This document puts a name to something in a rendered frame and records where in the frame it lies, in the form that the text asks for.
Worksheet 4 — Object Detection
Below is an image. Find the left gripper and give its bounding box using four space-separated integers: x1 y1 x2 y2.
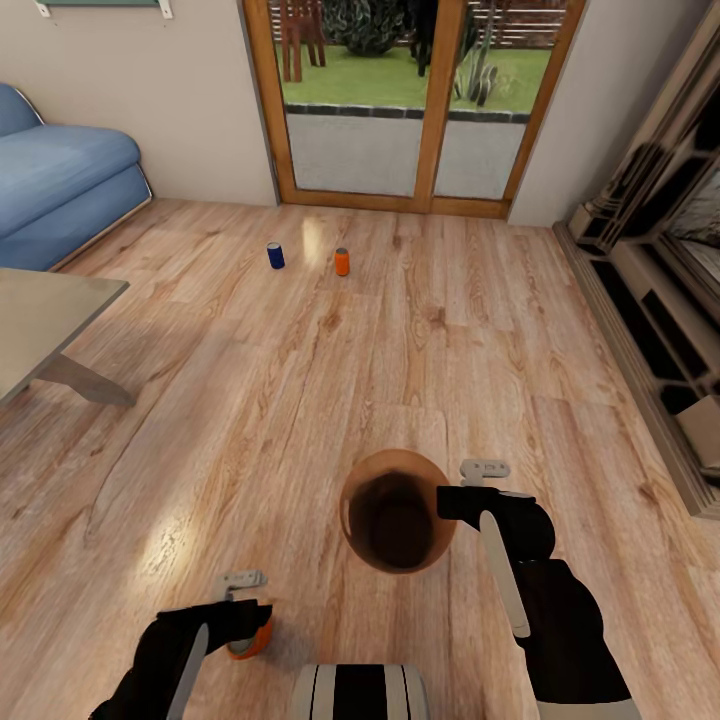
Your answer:
207 599 273 652

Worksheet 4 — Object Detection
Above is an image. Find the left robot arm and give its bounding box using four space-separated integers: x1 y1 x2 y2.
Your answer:
88 569 273 720

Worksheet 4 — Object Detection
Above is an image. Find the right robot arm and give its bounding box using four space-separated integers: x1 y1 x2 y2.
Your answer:
436 459 642 720

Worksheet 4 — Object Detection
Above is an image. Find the robot trunk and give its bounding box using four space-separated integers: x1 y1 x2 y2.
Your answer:
289 664 431 720

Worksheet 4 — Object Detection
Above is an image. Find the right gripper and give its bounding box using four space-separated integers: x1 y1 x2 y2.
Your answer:
436 485 497 527

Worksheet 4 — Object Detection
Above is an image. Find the trash can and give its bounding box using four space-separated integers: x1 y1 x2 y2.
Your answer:
339 449 457 576

